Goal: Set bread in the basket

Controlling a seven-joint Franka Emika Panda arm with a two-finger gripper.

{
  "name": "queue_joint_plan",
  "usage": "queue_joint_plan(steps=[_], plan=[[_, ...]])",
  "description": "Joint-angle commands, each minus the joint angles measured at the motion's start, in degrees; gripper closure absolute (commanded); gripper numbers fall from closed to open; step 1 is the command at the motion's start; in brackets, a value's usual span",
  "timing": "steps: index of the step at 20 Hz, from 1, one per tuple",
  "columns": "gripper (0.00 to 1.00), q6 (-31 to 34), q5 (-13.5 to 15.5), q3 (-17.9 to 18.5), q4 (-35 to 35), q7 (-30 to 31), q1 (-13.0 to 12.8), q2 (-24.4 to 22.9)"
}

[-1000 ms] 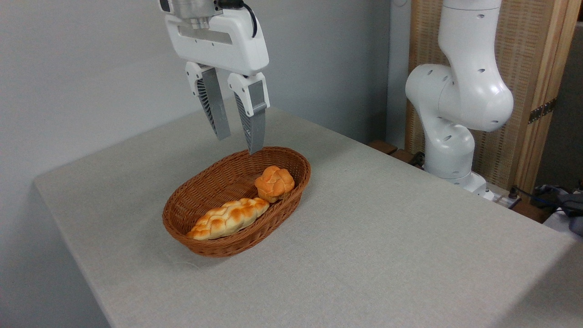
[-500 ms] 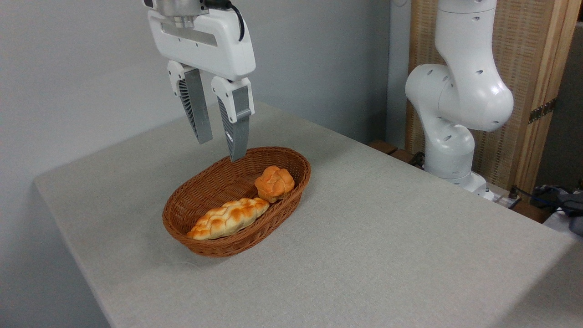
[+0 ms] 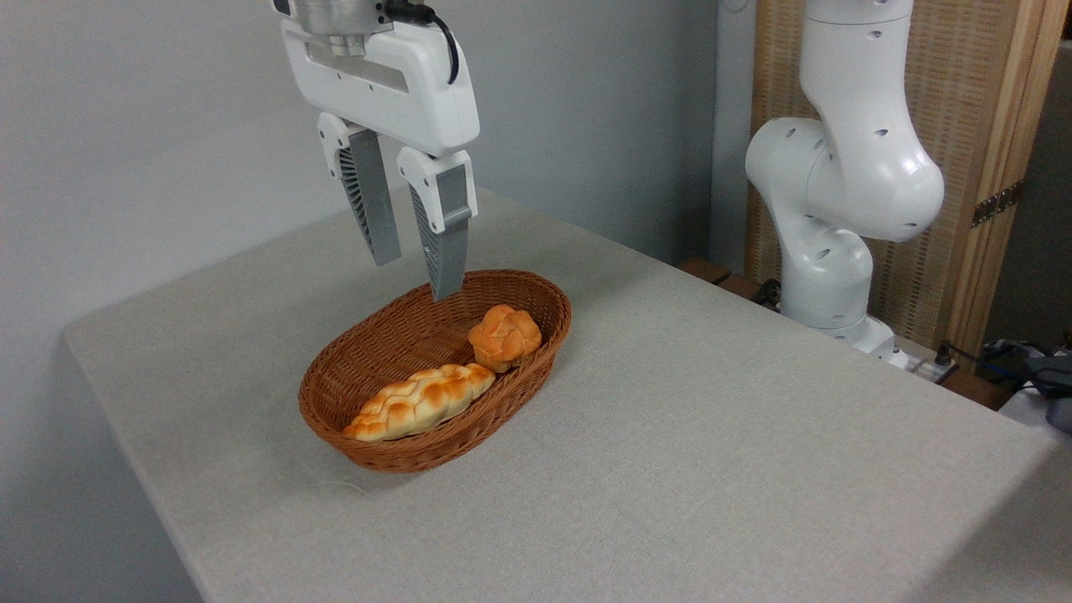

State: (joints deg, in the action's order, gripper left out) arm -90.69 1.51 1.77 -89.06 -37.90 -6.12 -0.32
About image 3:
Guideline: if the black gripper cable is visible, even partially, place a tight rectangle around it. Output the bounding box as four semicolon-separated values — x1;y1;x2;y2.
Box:
381;0;461;86

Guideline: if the grey fabric table cover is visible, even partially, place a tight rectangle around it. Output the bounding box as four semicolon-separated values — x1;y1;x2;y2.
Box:
63;176;1060;603

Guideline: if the round orange bread roll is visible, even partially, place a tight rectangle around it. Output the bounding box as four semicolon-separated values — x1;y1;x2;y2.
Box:
467;304;543;374

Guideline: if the brown oval wicker basket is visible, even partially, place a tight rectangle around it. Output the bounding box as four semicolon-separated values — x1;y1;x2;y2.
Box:
298;269;573;474

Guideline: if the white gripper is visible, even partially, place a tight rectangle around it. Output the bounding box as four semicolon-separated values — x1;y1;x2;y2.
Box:
280;13;482;302

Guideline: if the black base cable plug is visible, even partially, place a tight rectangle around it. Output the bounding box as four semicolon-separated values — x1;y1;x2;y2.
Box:
909;339;964;386

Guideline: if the long braided bread loaf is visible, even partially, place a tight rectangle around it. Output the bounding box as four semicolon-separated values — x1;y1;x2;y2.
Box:
341;363;497;442

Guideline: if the wooden woven screen panel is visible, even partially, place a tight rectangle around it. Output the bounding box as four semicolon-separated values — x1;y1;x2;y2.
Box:
745;0;1072;361

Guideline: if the dark metal hinge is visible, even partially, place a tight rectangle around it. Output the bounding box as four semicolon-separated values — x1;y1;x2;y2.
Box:
971;180;1024;229

